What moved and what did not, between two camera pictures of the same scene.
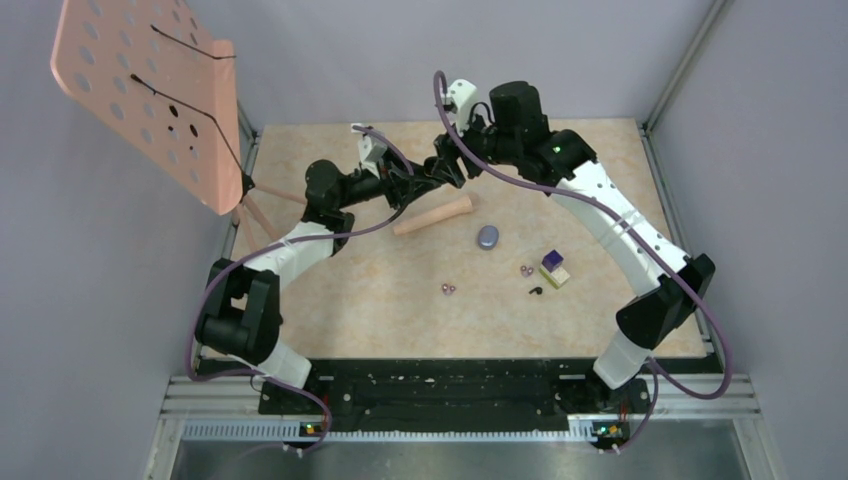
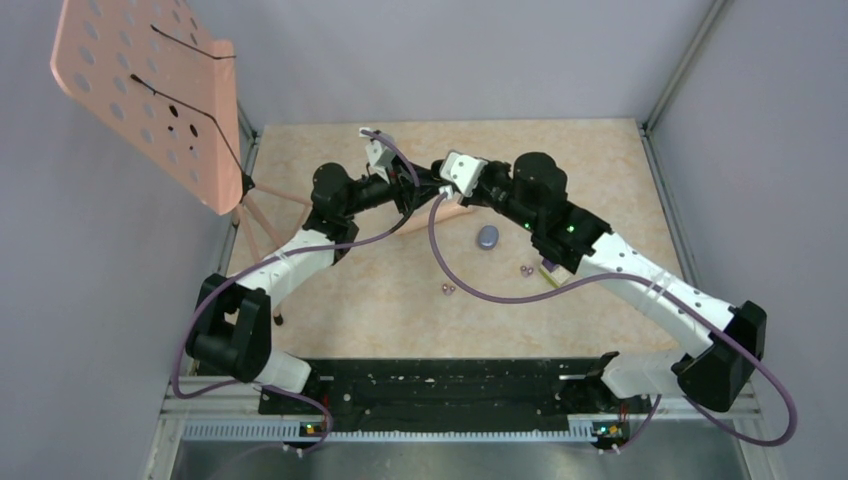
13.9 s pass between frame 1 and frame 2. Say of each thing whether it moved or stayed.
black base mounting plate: stayed
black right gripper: moved
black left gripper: stayed
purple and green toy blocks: stayed
